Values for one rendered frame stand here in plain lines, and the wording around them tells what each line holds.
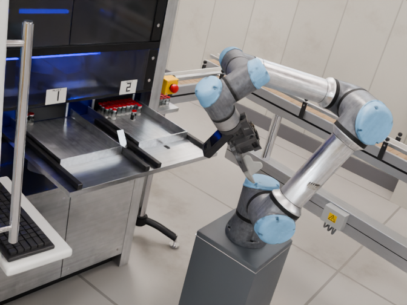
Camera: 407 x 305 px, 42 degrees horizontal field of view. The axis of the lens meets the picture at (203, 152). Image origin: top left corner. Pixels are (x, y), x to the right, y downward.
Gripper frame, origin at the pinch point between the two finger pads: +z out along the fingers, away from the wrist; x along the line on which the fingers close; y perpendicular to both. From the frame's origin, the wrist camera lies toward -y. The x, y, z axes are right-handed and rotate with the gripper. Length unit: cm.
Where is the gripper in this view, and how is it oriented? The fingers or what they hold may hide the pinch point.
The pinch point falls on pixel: (248, 166)
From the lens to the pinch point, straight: 163.6
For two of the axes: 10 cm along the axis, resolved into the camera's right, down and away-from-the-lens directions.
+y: 9.0, -3.6, -2.4
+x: -1.0, -7.2, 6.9
